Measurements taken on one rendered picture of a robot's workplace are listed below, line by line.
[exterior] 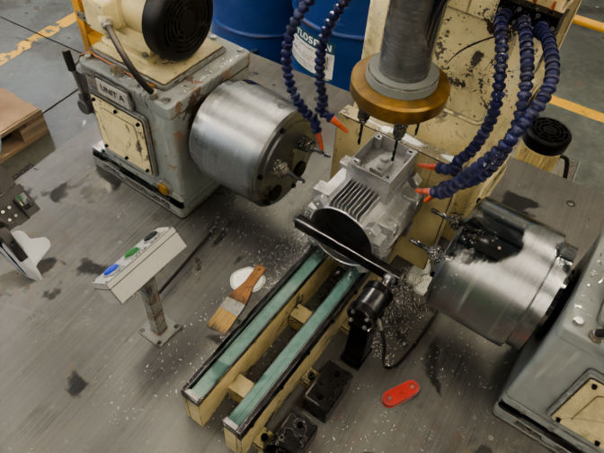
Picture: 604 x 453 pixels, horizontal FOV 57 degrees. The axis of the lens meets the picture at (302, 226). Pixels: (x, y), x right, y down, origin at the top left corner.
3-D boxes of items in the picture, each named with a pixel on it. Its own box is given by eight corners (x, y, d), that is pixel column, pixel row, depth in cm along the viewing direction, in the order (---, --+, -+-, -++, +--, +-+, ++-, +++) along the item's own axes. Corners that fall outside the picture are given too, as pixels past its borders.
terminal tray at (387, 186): (370, 155, 125) (376, 130, 120) (412, 176, 122) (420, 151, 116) (341, 185, 119) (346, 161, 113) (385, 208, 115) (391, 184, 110)
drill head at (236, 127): (217, 117, 155) (211, 36, 136) (326, 175, 143) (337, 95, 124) (152, 166, 141) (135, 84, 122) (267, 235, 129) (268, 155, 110)
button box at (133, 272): (170, 246, 114) (155, 226, 112) (188, 245, 109) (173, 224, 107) (106, 303, 105) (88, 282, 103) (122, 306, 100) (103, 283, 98)
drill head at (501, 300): (430, 231, 133) (459, 153, 114) (601, 322, 119) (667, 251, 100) (377, 302, 119) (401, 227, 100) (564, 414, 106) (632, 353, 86)
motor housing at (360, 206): (347, 193, 139) (357, 135, 124) (414, 229, 132) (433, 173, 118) (300, 244, 128) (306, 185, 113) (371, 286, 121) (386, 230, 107)
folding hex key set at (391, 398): (412, 380, 121) (413, 377, 119) (421, 393, 119) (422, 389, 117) (377, 397, 118) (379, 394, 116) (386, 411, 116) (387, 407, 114)
